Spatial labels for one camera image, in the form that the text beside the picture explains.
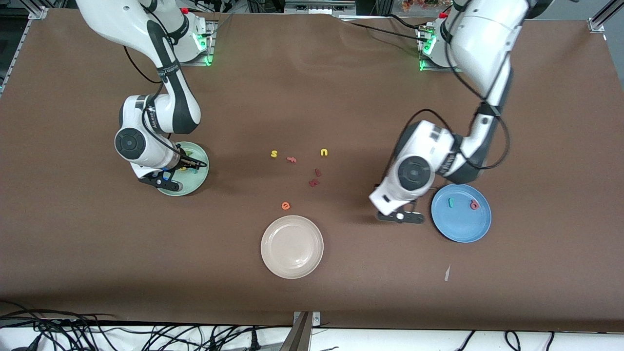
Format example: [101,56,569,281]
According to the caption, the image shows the brown table cover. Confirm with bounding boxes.
[0,9,624,333]

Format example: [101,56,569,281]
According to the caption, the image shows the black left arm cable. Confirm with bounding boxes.
[388,44,511,195]

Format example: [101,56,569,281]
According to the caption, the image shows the aluminium frame corner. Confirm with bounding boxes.
[587,0,624,32]

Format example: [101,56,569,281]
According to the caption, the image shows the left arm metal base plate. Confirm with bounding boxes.
[419,27,471,73]

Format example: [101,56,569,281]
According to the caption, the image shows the black cable bundle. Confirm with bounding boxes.
[0,300,293,351]

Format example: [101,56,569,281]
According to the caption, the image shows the black base power cable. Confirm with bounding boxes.
[341,14,432,43]

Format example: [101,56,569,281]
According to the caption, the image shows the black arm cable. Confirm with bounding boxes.
[123,46,208,169]
[388,44,511,195]

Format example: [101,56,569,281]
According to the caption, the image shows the beige plate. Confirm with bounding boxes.
[260,215,324,279]

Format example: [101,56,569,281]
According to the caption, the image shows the grey metal beam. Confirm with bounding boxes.
[279,312,312,351]

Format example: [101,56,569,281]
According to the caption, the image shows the orange artificial flowers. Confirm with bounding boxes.
[402,0,451,13]

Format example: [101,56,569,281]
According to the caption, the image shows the blue plate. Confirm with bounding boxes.
[430,183,492,243]

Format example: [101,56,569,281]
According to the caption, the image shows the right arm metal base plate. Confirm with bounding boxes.
[175,19,215,66]

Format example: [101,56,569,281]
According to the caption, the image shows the grey power strip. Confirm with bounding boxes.
[285,0,356,14]

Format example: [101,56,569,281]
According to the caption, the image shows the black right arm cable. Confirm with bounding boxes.
[123,46,208,169]

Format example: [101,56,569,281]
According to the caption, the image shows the aluminium frame rail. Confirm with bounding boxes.
[0,0,49,96]

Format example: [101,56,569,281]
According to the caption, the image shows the green plate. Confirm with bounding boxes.
[155,141,210,197]

